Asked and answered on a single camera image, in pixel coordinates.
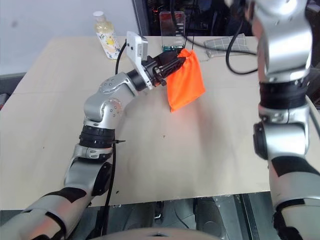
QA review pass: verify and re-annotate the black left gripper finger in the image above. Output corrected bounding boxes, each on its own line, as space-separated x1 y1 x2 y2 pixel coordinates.
160 57 188 77
158 52 181 67

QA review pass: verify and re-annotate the grey checked cloth pouch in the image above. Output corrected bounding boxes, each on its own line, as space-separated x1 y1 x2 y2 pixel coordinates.
203 33 250 51

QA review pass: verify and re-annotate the grey checked cloth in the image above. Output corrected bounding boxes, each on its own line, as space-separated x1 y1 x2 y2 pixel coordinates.
185 34 258 56

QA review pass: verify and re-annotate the green circuit board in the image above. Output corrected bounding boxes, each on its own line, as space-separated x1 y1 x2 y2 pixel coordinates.
163 45 186 53

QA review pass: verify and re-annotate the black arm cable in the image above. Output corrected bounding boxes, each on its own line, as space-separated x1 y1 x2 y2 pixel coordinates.
225 19 259 75
99 41 128 232

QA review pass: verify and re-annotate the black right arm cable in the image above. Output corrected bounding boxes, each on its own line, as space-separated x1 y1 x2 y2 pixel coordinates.
225 19 259 75

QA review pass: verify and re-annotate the orange fabric pouch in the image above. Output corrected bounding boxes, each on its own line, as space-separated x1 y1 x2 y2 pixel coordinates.
165 48 207 114

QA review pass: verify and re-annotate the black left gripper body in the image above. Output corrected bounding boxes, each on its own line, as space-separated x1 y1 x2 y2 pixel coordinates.
141 55 169 88

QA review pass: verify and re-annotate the clear bottle with yellow liquid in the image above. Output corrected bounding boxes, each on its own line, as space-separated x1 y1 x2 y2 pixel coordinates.
93 11 122 60

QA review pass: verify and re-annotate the black rounded base under table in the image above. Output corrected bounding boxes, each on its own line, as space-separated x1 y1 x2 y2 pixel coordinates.
193 196 237 240

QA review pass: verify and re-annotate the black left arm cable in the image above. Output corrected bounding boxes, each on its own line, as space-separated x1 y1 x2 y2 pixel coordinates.
99 41 128 232

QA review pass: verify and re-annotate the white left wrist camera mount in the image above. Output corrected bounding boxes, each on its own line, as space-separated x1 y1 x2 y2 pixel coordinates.
125 30 154 91

